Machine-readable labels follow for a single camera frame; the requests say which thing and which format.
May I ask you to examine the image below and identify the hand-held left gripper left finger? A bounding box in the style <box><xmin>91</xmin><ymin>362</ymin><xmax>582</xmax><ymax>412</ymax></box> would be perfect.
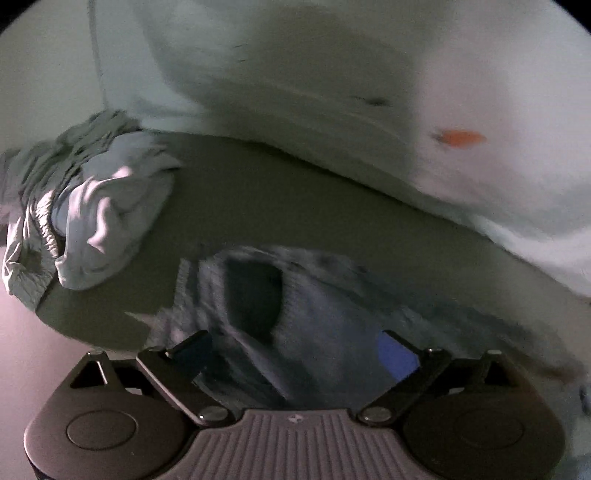
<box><xmin>69</xmin><ymin>330</ymin><xmax>238</xmax><ymax>428</ymax></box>

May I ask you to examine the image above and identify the grey-green crumpled garment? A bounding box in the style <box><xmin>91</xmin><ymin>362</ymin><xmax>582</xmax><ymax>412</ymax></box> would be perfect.
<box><xmin>0</xmin><ymin>110</ymin><xmax>141</xmax><ymax>311</ymax></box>

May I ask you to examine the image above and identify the dark green mat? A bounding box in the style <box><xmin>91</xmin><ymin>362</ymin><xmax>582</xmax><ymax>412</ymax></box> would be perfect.
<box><xmin>34</xmin><ymin>131</ymin><xmax>591</xmax><ymax>370</ymax></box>

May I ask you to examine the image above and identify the white bed sheet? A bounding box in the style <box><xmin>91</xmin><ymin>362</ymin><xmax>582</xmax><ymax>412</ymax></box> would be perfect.
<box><xmin>90</xmin><ymin>0</ymin><xmax>591</xmax><ymax>302</ymax></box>

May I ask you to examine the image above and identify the white crumpled garment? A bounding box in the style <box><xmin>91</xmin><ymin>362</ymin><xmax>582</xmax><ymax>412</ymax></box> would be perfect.
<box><xmin>53</xmin><ymin>133</ymin><xmax>182</xmax><ymax>291</ymax></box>

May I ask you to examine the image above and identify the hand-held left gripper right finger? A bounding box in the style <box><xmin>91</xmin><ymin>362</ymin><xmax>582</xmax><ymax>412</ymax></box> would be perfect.
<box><xmin>358</xmin><ymin>330</ymin><xmax>524</xmax><ymax>425</ymax></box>

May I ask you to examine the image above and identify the grey knit sweater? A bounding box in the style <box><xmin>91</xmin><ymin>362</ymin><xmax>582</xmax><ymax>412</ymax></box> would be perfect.
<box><xmin>124</xmin><ymin>244</ymin><xmax>583</xmax><ymax>412</ymax></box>

